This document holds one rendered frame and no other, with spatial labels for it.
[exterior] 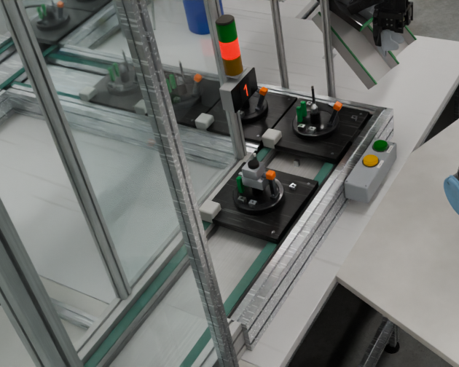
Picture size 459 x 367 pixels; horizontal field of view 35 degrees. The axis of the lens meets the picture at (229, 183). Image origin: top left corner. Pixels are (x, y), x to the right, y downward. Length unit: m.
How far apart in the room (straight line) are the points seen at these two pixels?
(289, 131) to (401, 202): 0.39
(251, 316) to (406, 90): 1.10
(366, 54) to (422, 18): 2.35
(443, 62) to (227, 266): 1.17
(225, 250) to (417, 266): 0.50
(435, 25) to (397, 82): 2.07
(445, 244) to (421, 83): 0.75
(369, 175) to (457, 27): 2.64
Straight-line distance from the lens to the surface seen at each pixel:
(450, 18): 4.67
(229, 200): 1.98
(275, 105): 2.30
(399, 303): 1.84
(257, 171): 1.88
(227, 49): 1.89
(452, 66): 2.63
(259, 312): 1.75
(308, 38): 2.84
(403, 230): 2.00
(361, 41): 2.36
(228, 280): 1.85
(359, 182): 2.00
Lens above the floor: 2.28
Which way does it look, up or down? 40 degrees down
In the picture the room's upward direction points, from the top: 12 degrees counter-clockwise
